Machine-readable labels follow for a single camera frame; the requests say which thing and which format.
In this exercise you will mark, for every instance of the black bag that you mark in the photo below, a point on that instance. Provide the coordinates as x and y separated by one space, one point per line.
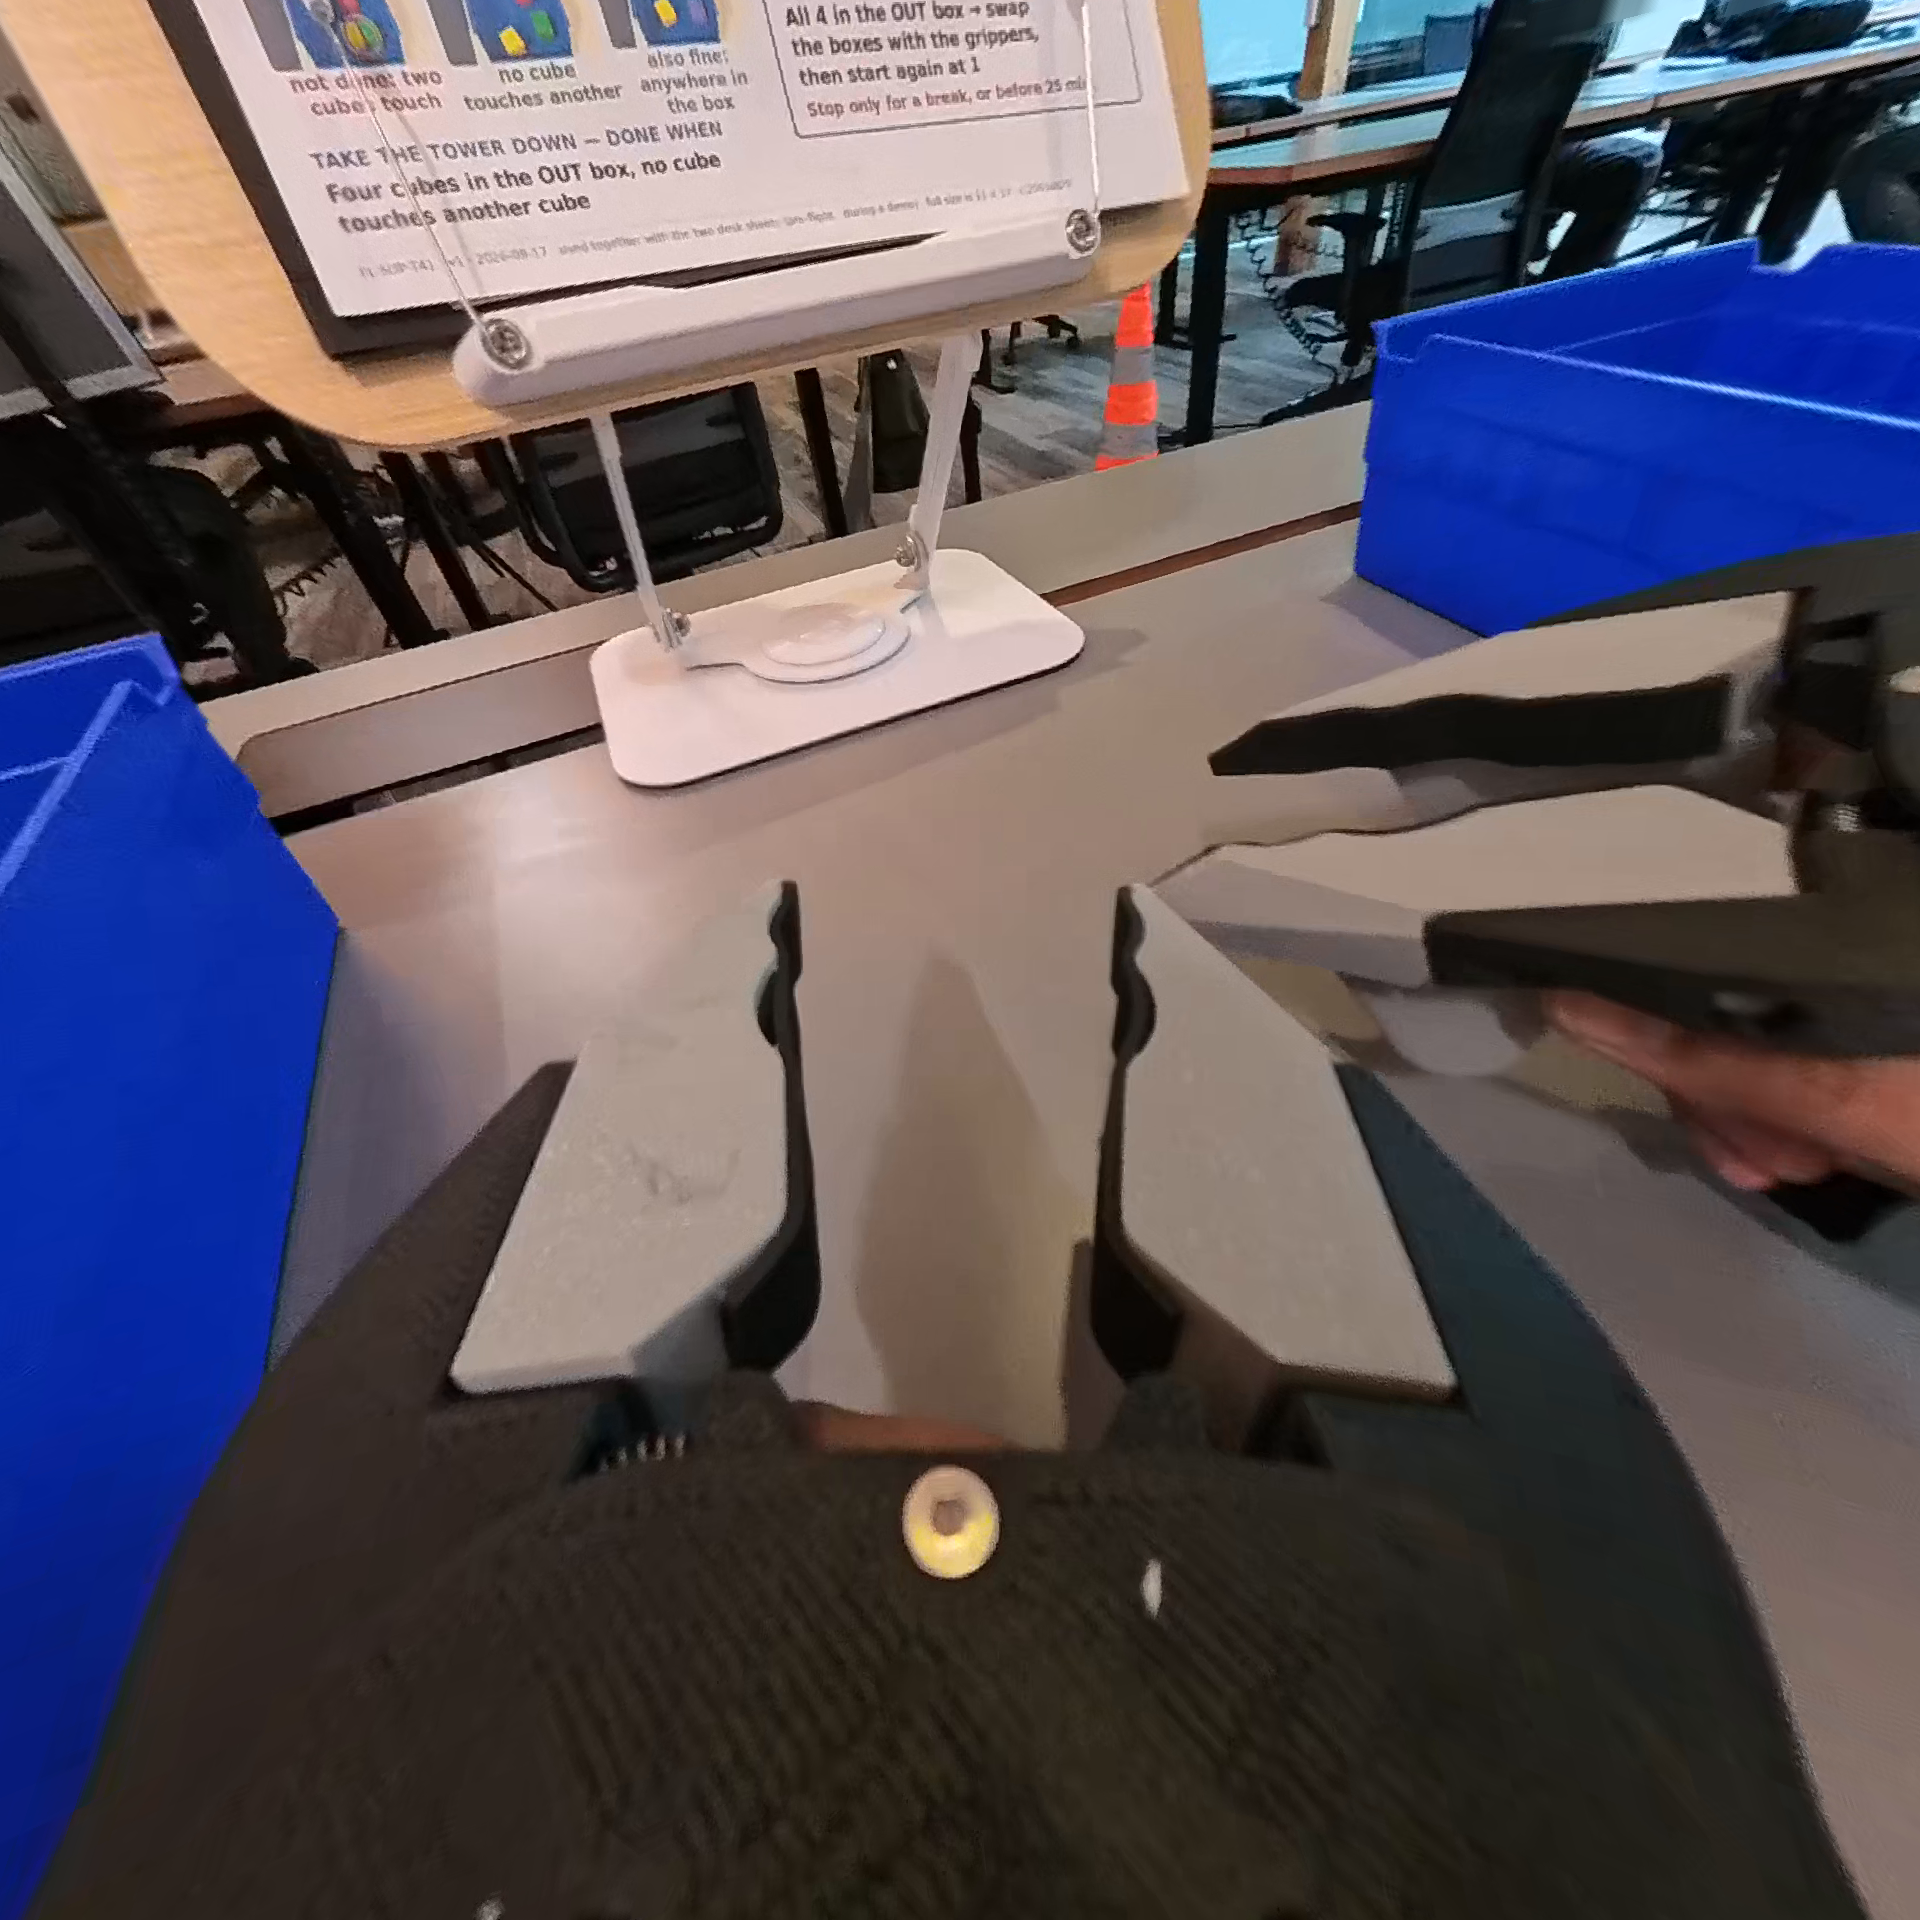
916 435

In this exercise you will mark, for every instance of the blue plastic storage bin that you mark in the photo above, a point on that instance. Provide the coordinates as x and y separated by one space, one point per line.
1575 451
120 1126

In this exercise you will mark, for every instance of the orange traffic cone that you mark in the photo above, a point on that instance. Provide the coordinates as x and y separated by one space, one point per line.
1132 389

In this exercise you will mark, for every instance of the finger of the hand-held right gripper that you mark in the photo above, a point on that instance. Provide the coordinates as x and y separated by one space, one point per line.
1575 862
1575 662

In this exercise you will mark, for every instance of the person's right hand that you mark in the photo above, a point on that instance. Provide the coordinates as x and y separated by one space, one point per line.
1799 1119

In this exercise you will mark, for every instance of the printed instruction sheet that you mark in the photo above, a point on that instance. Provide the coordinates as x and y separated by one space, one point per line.
721 181

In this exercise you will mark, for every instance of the white stand with wooden board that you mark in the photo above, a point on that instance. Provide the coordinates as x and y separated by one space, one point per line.
839 691

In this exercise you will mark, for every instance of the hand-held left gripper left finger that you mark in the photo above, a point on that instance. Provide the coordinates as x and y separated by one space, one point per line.
646 1184

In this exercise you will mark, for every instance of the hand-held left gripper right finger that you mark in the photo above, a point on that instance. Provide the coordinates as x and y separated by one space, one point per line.
1261 1200

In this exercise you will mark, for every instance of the background office desk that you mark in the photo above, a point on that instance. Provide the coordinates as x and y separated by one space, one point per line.
1277 150

